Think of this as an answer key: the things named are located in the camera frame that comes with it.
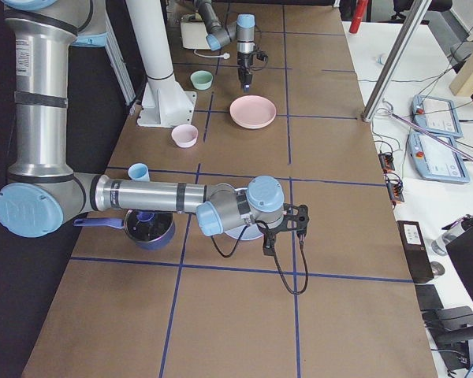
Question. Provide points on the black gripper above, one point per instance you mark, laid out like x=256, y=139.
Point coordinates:
x=268, y=245
x=243, y=62

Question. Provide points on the blue plate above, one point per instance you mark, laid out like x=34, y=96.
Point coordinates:
x=245, y=233

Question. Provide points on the pink plate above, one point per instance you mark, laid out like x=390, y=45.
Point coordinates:
x=252, y=111

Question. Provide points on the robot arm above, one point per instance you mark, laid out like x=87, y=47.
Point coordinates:
x=241, y=31
x=96, y=116

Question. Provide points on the green bowl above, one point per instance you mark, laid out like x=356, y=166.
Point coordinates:
x=201, y=80

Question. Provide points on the cream toaster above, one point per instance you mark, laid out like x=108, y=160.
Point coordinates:
x=194, y=34

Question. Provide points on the pink bowl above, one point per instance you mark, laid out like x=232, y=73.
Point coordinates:
x=185, y=135

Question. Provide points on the white mounting pillar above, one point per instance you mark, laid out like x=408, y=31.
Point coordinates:
x=165, y=103

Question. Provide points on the dark blue pot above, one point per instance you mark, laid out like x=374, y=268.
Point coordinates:
x=148, y=230

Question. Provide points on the red cylinder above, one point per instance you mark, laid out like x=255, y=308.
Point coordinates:
x=361, y=7

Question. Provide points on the light blue cup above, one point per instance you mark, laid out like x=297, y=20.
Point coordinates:
x=139, y=172

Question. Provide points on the black box with label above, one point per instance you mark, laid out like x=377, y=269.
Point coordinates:
x=415, y=251

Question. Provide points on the near teach pendant tablet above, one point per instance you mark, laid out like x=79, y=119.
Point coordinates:
x=435, y=161

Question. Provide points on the teach pendant tablet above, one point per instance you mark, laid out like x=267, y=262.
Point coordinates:
x=437, y=115
x=435, y=161

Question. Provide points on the far teach pendant tablet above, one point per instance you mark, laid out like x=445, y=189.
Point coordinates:
x=437, y=115

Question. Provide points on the aluminium frame post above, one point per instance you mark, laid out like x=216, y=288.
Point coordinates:
x=417, y=13

